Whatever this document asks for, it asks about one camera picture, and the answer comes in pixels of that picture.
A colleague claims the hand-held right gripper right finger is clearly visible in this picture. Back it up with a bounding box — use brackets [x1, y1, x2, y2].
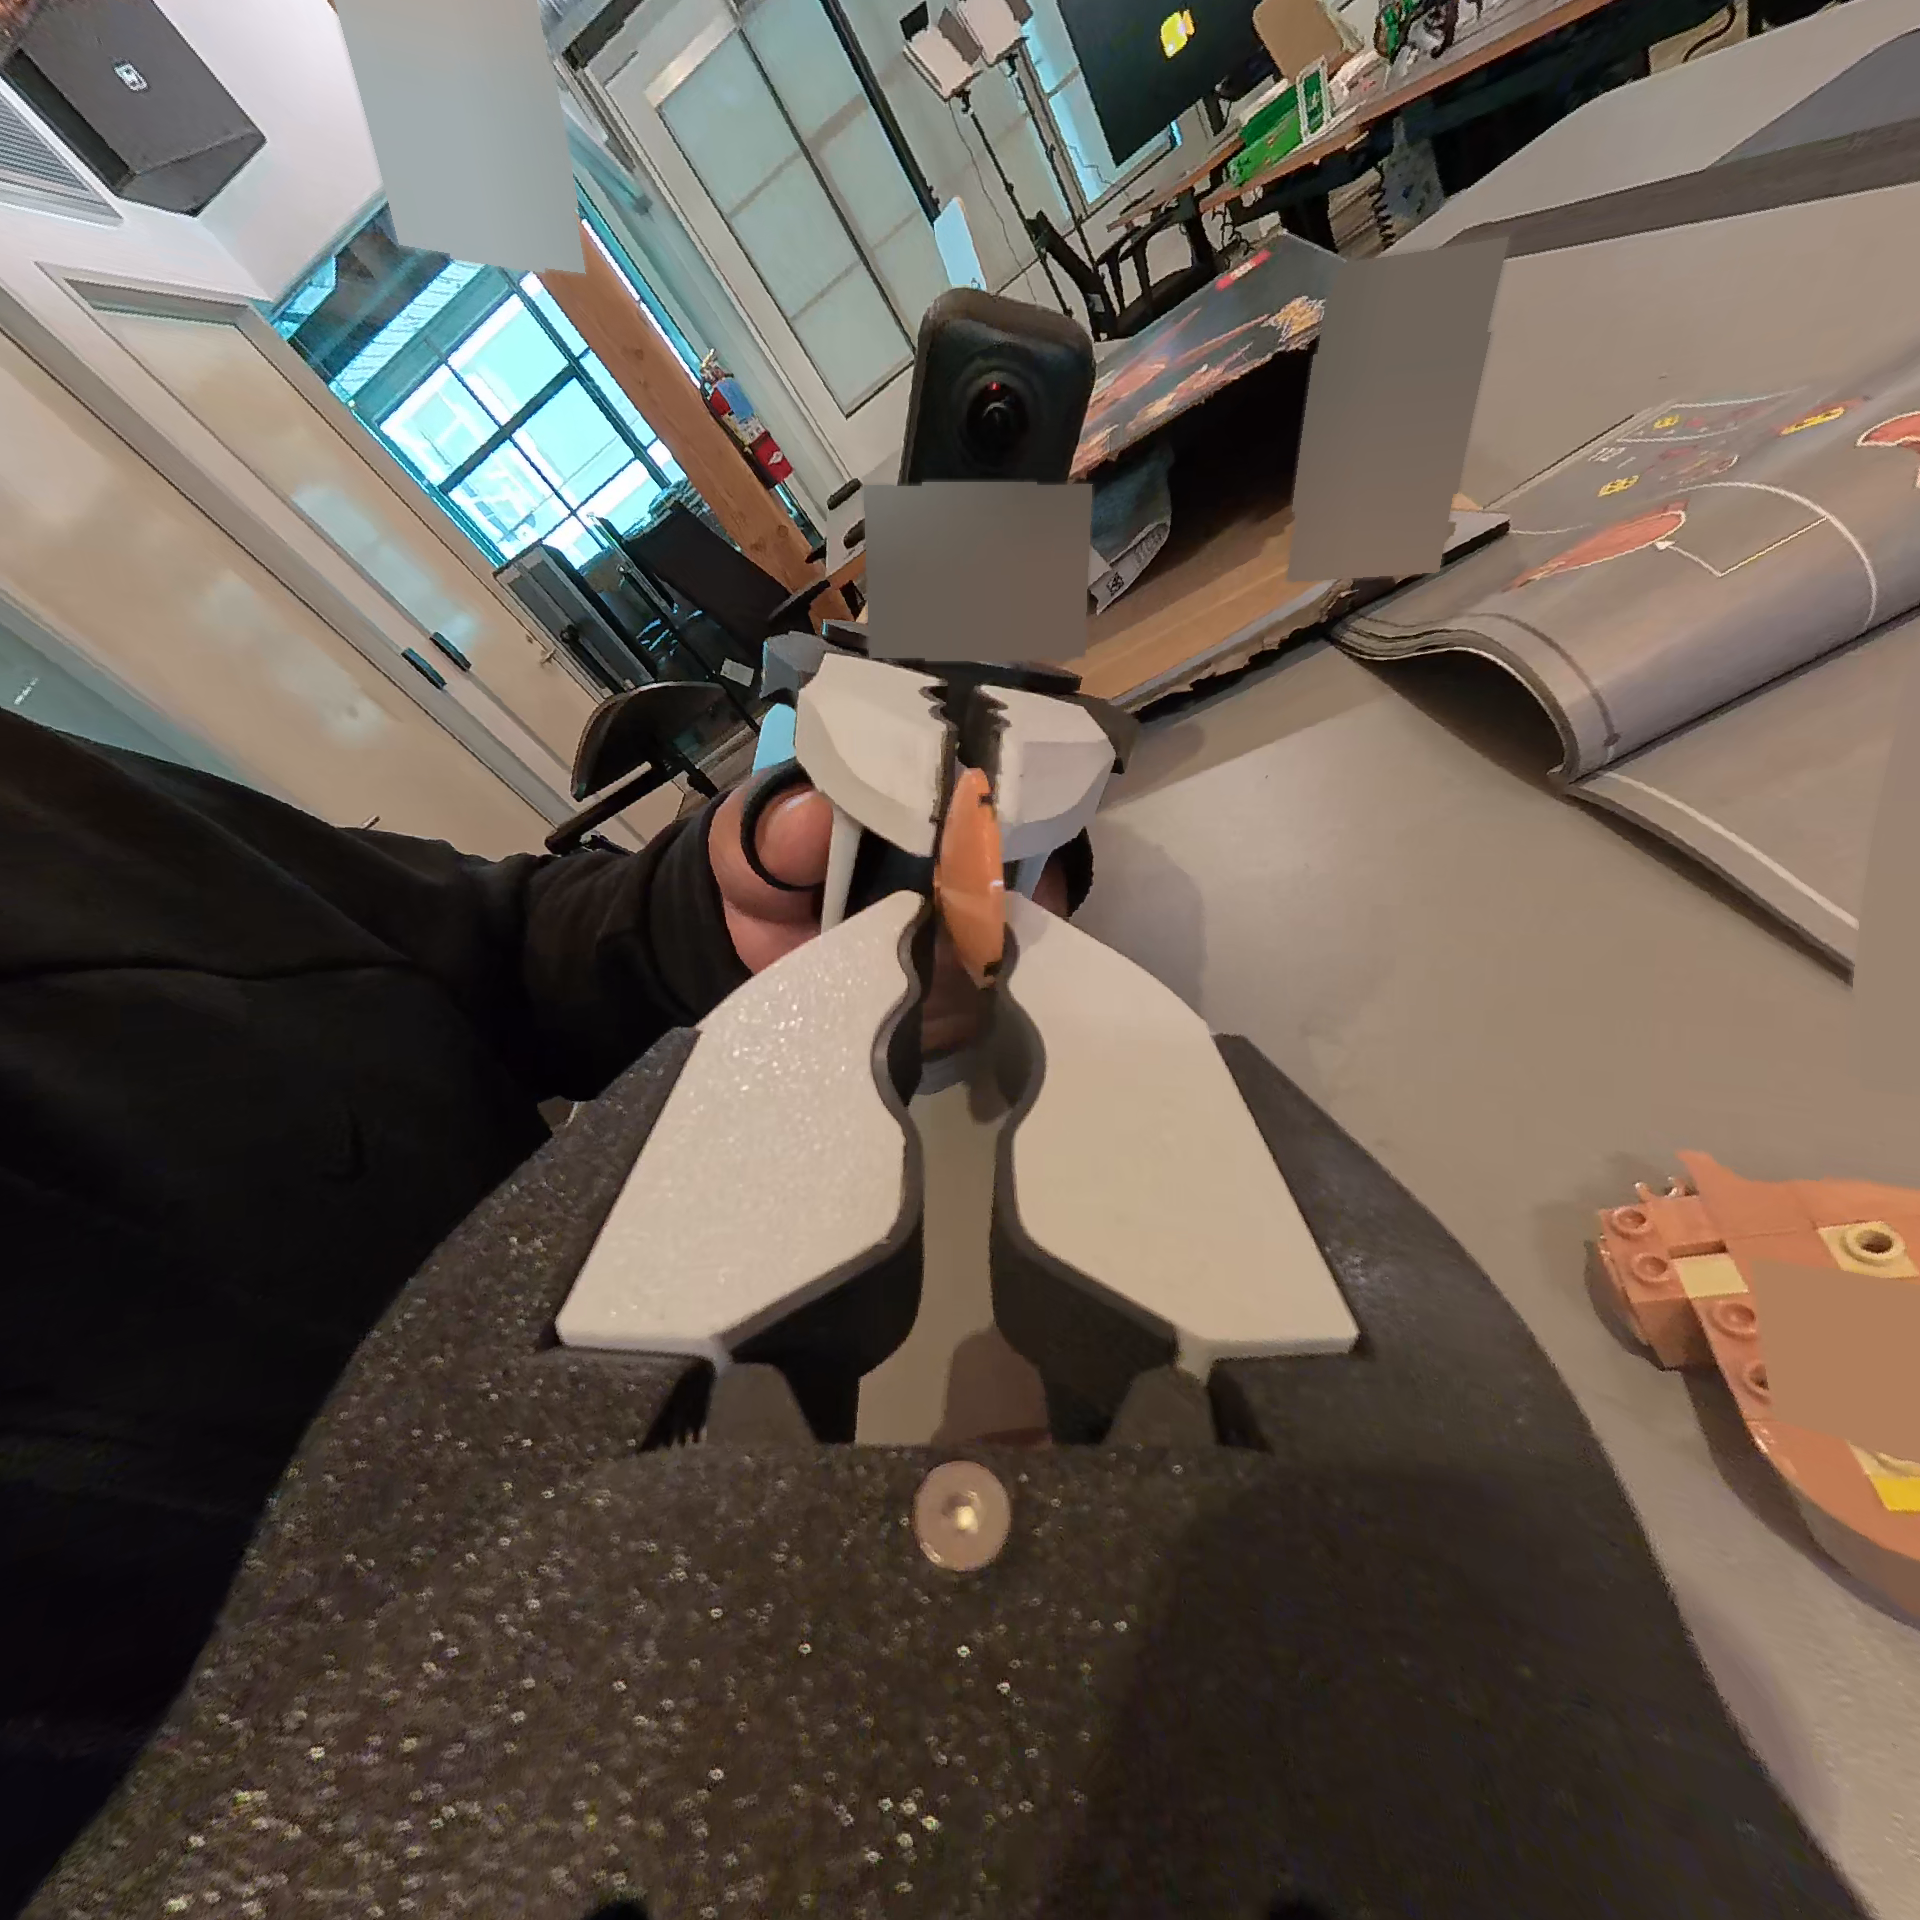
[992, 901, 1364, 1370]

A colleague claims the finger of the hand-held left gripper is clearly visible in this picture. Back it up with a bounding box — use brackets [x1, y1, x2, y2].
[960, 680, 1125, 867]
[794, 651, 963, 877]

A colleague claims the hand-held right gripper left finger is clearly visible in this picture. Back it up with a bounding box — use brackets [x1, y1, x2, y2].
[560, 891, 928, 1355]

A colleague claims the brown curved brick piece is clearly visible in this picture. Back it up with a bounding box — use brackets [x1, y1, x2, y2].
[928, 767, 1024, 1009]

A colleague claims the grey desk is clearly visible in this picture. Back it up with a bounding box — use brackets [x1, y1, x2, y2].
[542, 210, 1920, 1920]

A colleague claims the person's left hand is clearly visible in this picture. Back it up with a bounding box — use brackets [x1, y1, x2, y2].
[708, 768, 1088, 1052]

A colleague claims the black office chair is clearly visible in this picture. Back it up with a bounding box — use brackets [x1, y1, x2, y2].
[564, 496, 797, 828]

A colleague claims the cardboard box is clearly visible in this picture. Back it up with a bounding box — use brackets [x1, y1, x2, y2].
[1066, 236, 1509, 712]

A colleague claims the large black television screen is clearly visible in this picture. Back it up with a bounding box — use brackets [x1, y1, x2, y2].
[1051, 0, 1287, 169]

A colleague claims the long wooden table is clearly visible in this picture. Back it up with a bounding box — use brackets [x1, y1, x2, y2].
[1196, 0, 1637, 218]

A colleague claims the round brown brick assembly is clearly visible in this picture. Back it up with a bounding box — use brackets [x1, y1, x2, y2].
[1590, 1149, 1920, 1627]

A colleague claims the grey instruction booklet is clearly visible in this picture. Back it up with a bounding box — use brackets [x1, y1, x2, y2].
[1330, 337, 1920, 969]

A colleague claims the light grey table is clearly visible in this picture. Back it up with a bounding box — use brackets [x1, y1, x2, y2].
[1387, 0, 1920, 257]

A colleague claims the black wall speaker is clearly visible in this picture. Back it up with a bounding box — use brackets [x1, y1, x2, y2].
[0, 0, 270, 216]

